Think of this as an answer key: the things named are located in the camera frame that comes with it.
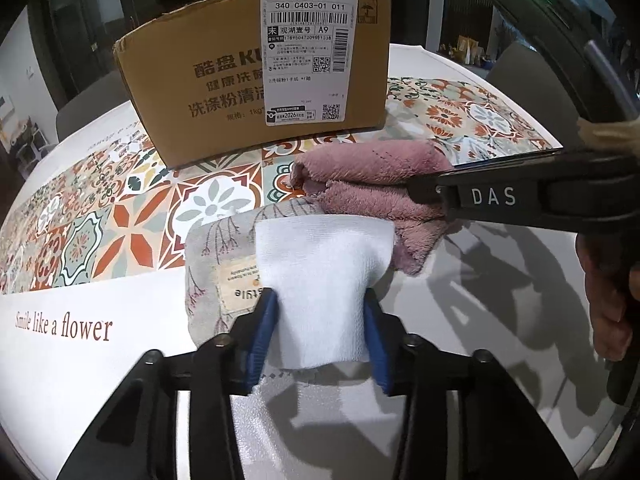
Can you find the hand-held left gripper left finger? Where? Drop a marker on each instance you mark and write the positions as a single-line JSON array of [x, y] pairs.
[[260, 340]]

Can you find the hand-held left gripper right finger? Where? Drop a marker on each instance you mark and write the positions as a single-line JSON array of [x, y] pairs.
[[377, 345]]

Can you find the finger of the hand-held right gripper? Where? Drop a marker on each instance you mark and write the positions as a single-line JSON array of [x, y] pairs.
[[435, 197]]

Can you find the pink fluffy towel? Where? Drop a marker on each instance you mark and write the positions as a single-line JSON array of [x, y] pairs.
[[360, 200]]

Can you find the white cloth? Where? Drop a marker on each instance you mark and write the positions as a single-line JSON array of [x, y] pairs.
[[320, 280]]

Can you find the grey floral pouch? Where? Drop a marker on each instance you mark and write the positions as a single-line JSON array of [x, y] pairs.
[[210, 260]]

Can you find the brown cardboard box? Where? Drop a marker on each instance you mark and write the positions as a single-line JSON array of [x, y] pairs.
[[200, 110]]

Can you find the person's right hand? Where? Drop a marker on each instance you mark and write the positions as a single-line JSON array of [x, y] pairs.
[[610, 285]]

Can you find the grey dining chair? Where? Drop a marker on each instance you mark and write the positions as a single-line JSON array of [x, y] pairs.
[[520, 77], [95, 120]]

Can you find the cluttered sideboard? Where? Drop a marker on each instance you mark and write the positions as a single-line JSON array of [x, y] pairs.
[[467, 50]]

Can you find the white shelf rack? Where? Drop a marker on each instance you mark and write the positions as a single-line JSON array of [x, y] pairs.
[[30, 145]]

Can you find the dark sliding glass door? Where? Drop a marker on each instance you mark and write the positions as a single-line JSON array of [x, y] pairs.
[[100, 10]]

